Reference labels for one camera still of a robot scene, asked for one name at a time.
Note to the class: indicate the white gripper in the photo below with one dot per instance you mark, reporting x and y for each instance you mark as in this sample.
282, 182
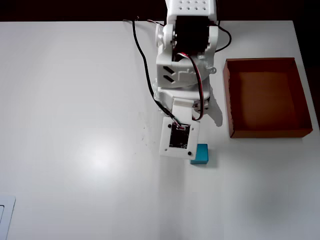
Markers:
215, 110

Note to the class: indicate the blue cube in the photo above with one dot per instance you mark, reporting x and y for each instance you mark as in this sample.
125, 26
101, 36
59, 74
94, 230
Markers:
201, 155

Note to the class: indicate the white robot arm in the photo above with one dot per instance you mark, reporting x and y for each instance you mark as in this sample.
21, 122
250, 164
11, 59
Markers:
190, 7

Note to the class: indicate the brown cardboard box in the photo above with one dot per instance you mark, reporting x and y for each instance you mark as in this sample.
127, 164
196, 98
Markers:
265, 100

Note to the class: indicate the white flat device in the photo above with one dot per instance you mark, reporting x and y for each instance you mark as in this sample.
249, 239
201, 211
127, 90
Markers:
6, 215

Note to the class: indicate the white wrist camera mount plate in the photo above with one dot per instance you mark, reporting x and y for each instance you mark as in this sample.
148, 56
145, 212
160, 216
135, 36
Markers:
166, 140

